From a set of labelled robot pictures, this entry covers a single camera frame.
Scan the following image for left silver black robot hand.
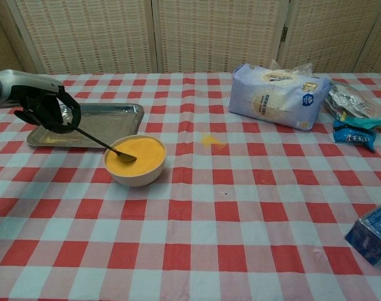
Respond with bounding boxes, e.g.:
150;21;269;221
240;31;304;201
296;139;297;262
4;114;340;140
0;69;82;134

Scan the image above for yellow powder spill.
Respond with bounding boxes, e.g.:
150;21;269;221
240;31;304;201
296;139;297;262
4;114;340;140
199;132;228;149

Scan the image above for metal spoon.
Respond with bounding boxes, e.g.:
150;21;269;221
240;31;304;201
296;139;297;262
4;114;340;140
73;126;137;163

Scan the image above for small blue snack packet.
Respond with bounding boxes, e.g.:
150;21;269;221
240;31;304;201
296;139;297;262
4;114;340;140
332;120;377;154

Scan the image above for beige woven folding screen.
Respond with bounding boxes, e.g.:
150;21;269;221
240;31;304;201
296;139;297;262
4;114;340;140
0;0;381;76

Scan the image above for long blue biscuit package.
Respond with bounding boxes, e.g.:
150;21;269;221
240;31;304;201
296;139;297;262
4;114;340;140
344;198;381;267

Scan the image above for red white checkered tablecloth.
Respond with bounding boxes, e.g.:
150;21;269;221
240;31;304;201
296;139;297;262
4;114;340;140
0;72;381;301

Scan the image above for clear beige bread packet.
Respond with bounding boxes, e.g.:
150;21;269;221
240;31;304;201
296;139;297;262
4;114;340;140
268;59;313;78

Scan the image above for light purple food bag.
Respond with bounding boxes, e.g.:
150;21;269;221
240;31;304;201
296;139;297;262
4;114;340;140
227;63;332;131

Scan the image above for teal clear snack bag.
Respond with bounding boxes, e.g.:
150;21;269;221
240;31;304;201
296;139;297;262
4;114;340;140
323;80;381;130

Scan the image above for bowl of yellow powder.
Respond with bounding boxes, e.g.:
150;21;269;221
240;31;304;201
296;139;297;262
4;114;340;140
102;134;168;188

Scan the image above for rectangular stainless steel tray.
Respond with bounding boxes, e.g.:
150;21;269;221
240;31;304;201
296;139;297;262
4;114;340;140
26;102;145;149

